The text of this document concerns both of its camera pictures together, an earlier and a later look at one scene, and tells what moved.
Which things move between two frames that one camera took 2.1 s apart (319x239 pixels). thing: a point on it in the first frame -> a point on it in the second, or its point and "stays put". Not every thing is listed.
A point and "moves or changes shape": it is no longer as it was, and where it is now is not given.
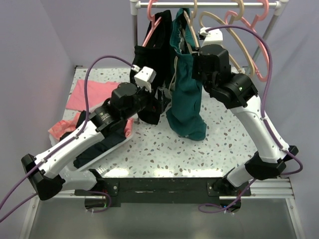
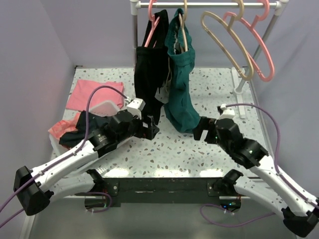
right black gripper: x=195 y=74 -> x=206 y=123
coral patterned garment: x=63 y=126 stays put
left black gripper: x=159 y=106 -> x=148 y=133
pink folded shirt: x=97 y=92 stays put
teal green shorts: x=185 y=116 moves or changes shape
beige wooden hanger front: x=190 y=22 -> x=182 y=36
